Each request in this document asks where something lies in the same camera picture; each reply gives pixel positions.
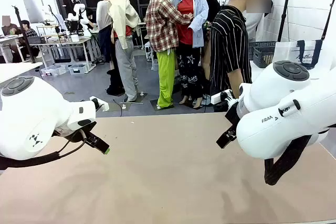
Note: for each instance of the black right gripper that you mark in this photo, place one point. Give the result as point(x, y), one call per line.
point(232, 115)

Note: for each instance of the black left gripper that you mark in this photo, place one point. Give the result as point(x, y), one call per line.
point(76, 134)

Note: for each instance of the dark grey plastic basket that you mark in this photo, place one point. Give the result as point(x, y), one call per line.
point(262, 57)
point(262, 43)

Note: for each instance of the person's right forearm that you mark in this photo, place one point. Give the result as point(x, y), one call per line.
point(236, 79)

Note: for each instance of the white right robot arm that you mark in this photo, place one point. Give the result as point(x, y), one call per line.
point(275, 98)

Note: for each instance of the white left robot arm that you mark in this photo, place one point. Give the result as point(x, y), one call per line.
point(31, 108)

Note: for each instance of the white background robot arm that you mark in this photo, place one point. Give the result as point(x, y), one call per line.
point(78, 9)

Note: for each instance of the white side table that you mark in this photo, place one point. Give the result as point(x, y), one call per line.
point(254, 73)

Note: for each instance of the clear plastic storage box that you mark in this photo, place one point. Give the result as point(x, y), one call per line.
point(78, 69)
point(53, 70)

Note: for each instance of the bare-armed mannequin floral top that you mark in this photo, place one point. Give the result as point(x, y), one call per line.
point(207, 58)

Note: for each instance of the person in black striped shirt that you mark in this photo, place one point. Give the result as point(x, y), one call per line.
point(228, 45)

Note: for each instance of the white computer tower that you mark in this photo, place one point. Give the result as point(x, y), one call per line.
point(148, 51)

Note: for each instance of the white round-edged table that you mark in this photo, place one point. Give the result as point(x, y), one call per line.
point(15, 69)

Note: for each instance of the mannequin red shirt blue overshirt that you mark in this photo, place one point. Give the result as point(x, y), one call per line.
point(185, 30)

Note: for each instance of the seated person dark hair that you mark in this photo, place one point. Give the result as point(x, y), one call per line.
point(30, 33)

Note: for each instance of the mannequin white top navy skirt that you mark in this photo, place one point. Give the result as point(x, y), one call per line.
point(103, 14)

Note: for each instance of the mannequin plaid shirt lime pants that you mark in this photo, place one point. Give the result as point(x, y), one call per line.
point(160, 24)

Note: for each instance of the mannequin cream jacket black hat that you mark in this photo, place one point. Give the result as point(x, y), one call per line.
point(123, 11)

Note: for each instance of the white office desk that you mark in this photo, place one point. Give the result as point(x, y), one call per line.
point(6, 41)

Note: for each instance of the black tripod stand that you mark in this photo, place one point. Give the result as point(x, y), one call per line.
point(284, 14)

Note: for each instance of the seated person dark shirt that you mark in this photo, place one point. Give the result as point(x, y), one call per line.
point(10, 28)

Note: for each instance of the white board panel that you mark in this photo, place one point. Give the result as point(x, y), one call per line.
point(32, 9)

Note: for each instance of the black slanted stand pole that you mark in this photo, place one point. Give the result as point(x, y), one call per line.
point(328, 22)

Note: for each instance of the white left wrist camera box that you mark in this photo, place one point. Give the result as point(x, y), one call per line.
point(103, 106)

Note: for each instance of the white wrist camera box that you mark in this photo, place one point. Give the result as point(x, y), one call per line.
point(216, 98)
point(103, 106)

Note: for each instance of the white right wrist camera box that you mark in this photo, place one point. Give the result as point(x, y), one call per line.
point(216, 98)

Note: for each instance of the aluminium frame workbench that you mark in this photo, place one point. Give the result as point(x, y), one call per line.
point(65, 41)

